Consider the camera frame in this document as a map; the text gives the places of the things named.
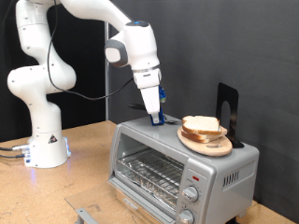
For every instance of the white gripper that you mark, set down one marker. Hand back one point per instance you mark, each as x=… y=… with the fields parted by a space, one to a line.
x=151 y=93

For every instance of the metal spatula with blue block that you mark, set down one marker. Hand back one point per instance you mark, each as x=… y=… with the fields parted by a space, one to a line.
x=160 y=119

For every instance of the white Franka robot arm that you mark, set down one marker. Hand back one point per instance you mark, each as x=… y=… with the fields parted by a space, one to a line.
x=40 y=124

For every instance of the metal oven rack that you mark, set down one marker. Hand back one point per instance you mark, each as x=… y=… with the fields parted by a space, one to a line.
x=152 y=169

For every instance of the silver toaster oven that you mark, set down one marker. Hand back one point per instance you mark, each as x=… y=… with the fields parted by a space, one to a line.
x=205 y=168

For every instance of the silver oven knob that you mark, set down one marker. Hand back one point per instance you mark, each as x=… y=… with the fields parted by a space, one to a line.
x=186 y=216
x=190 y=193

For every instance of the vertical metal pole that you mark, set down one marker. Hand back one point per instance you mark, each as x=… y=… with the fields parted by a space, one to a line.
x=107 y=77

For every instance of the black metal bookend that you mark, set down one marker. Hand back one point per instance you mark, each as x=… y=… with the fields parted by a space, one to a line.
x=222 y=99

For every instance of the round wooden board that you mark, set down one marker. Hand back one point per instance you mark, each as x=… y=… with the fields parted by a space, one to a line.
x=208 y=148

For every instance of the crumpled aluminium foil sheet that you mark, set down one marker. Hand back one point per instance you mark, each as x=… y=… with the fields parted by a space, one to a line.
x=149 y=190

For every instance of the white wrist camera blue mount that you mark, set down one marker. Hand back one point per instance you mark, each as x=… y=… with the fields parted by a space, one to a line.
x=162 y=95

